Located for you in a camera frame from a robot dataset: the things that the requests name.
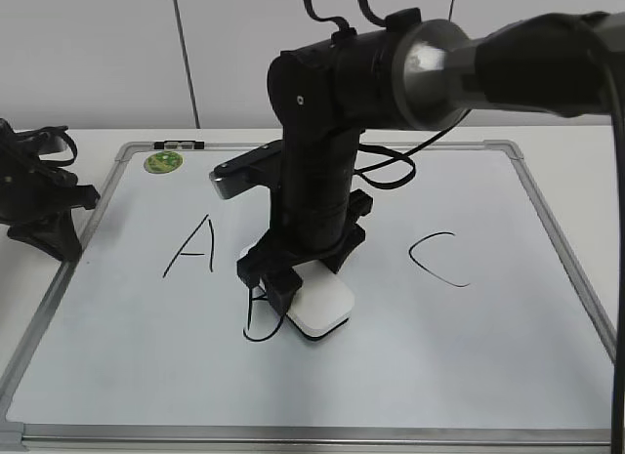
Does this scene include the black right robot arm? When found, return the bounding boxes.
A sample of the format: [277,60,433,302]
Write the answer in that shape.
[237,12,624,287]

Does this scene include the green round magnet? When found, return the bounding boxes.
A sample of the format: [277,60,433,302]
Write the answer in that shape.
[144,150,184,175]

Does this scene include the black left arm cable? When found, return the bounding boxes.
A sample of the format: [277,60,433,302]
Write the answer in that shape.
[9,125,81,172]

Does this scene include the aluminium framed whiteboard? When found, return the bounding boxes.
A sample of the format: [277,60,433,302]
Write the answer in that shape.
[1,141,613,453]

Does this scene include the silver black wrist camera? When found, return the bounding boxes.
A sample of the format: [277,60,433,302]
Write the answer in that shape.
[209,140,282,200]

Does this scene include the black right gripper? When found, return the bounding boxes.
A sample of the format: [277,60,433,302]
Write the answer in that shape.
[236,189,373,316]

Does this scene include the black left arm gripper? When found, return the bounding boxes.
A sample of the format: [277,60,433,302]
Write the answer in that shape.
[1,119,100,262]

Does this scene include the white whiteboard eraser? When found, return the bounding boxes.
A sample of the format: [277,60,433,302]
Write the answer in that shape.
[237,247,355,342]

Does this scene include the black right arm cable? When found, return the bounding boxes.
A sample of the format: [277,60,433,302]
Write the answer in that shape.
[301,0,465,193]

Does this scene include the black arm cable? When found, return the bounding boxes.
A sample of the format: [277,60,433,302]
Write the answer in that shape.
[301,0,465,193]
[9,125,81,172]

